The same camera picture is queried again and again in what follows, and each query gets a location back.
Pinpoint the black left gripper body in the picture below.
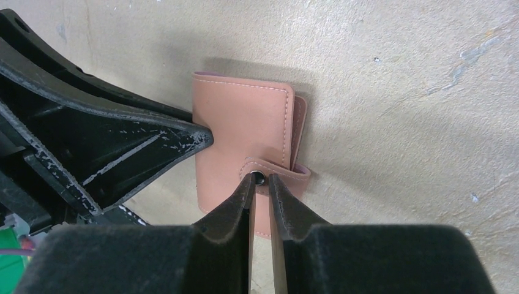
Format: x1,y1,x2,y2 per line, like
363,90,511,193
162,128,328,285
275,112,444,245
1,101,148,236

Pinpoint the brown leather card holder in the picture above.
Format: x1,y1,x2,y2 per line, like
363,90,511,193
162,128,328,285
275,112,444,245
192,72,312,239

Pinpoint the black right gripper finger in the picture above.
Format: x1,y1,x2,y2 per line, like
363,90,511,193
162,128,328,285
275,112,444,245
268,174,494,293
1,9,192,122
15,175,255,293
1,40,213,216

